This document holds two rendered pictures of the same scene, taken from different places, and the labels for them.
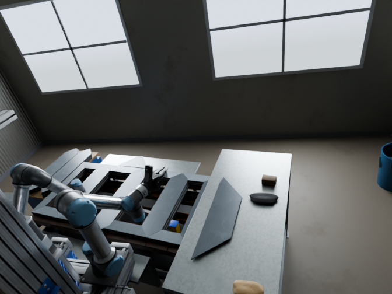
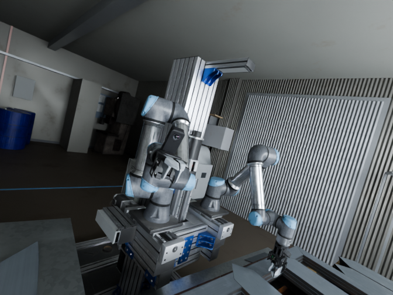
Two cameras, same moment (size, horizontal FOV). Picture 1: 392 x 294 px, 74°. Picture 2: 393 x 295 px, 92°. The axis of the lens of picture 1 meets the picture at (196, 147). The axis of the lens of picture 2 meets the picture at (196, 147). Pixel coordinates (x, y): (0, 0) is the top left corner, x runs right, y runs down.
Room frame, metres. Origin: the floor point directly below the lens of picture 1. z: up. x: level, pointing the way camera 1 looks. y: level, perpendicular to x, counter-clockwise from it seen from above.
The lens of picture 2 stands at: (1.54, -0.21, 1.54)
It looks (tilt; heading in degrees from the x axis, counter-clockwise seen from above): 4 degrees down; 115
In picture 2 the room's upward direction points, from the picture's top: 15 degrees clockwise
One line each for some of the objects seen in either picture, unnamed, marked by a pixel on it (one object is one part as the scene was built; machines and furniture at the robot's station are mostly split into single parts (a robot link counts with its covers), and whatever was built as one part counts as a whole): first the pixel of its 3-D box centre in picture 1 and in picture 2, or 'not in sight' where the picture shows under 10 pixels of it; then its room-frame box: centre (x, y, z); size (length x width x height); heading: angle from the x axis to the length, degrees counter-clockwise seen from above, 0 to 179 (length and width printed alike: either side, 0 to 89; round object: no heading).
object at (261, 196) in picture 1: (263, 198); not in sight; (1.26, -0.39, 1.07); 0.20 x 0.10 x 0.03; 69
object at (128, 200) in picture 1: (132, 200); (157, 153); (1.09, 0.41, 1.43); 0.11 x 0.08 x 0.09; 137
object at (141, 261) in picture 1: (77, 252); (232, 274); (1.44, 1.14, 0.67); 1.30 x 0.20 x 0.03; 64
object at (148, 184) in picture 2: (135, 210); (155, 177); (1.11, 0.42, 1.34); 0.11 x 0.08 x 0.11; 47
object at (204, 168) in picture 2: not in sight; (195, 171); (-0.32, 4.12, 0.67); 0.65 x 0.56 x 1.33; 163
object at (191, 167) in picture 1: (146, 165); not in sight; (2.36, 0.58, 0.74); 1.20 x 0.26 x 0.03; 64
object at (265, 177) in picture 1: (269, 180); not in sight; (1.42, -0.48, 1.08); 0.10 x 0.06 x 0.05; 60
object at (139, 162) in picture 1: (134, 162); not in sight; (2.43, 0.72, 0.77); 0.45 x 0.20 x 0.04; 64
